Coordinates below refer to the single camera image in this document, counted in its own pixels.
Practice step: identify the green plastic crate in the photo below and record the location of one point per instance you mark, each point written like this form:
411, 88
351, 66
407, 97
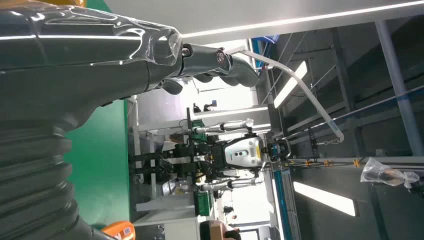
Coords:
202, 203

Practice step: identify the humanoid robot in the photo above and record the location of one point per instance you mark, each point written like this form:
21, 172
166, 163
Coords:
242, 153

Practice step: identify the yellow plastic wrapped cardboard box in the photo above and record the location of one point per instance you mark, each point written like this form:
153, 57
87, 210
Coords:
66, 2

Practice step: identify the brown cardboard box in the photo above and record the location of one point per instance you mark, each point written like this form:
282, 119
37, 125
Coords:
213, 231

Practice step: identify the ceiling light panel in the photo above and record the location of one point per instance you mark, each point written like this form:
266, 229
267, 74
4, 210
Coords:
290, 84

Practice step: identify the clear plastic bag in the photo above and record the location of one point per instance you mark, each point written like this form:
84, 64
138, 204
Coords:
381, 174

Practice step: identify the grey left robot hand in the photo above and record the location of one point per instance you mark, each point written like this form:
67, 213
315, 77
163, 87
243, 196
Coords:
82, 76

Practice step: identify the orange detergent bottle blue cap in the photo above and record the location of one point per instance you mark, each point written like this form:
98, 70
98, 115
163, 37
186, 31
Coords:
121, 232

